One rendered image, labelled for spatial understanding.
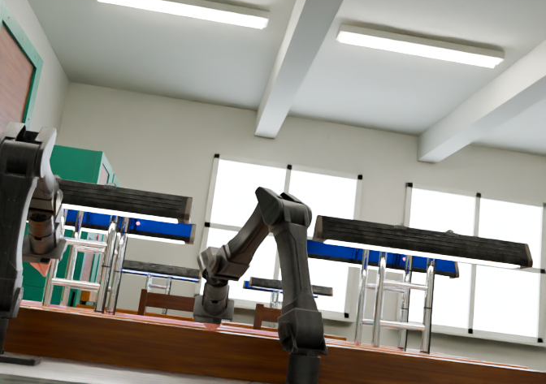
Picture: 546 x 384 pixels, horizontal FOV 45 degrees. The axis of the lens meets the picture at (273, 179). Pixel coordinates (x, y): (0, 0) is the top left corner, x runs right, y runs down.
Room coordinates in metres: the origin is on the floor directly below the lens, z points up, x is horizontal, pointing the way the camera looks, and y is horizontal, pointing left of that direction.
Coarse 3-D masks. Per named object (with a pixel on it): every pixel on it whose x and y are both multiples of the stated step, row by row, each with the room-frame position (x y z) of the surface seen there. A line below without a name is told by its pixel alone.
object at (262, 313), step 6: (258, 306) 4.26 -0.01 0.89; (258, 312) 4.26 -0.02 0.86; (264, 312) 4.29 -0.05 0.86; (270, 312) 4.31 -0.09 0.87; (276, 312) 4.33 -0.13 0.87; (258, 318) 4.27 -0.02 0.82; (264, 318) 4.29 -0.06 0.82; (270, 318) 4.31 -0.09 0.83; (276, 318) 4.33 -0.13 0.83; (258, 324) 4.27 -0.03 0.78
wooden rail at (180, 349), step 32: (32, 320) 1.48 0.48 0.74; (64, 320) 1.48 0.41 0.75; (96, 320) 1.49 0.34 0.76; (128, 320) 1.55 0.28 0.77; (32, 352) 1.48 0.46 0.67; (64, 352) 1.49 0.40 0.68; (96, 352) 1.49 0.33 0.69; (128, 352) 1.50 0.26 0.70; (160, 352) 1.50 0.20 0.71; (192, 352) 1.50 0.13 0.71; (224, 352) 1.51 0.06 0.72; (256, 352) 1.51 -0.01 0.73; (288, 352) 1.52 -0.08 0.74; (352, 352) 1.53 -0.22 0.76; (384, 352) 1.54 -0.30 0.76
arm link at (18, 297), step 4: (16, 288) 1.30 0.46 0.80; (20, 288) 1.30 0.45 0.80; (16, 292) 1.29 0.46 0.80; (20, 292) 1.31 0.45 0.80; (16, 296) 1.29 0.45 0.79; (20, 296) 1.31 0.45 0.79; (16, 300) 1.29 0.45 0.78; (20, 300) 1.32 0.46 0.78; (12, 304) 1.28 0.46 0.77; (16, 304) 1.29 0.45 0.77; (12, 308) 1.28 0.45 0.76; (16, 308) 1.30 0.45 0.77; (0, 312) 1.27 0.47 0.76; (4, 312) 1.27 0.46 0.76; (8, 312) 1.29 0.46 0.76; (12, 312) 1.27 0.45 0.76; (16, 312) 1.30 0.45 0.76; (4, 316) 1.27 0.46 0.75; (8, 316) 1.27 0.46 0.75; (12, 316) 1.28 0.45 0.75; (16, 316) 1.31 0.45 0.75
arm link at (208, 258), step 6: (210, 246) 1.71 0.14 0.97; (204, 252) 1.72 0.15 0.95; (210, 252) 1.69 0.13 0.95; (198, 258) 1.72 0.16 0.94; (204, 258) 1.71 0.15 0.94; (210, 258) 1.63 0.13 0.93; (216, 258) 1.60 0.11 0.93; (198, 264) 1.73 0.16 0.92; (204, 264) 1.70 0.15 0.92; (210, 264) 1.62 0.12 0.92; (216, 264) 1.61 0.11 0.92; (204, 270) 1.69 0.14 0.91; (210, 270) 1.62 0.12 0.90; (216, 270) 1.62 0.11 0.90; (204, 276) 1.71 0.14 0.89; (210, 276) 1.63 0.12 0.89; (216, 276) 1.64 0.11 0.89; (222, 276) 1.65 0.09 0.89; (228, 276) 1.66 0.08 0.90
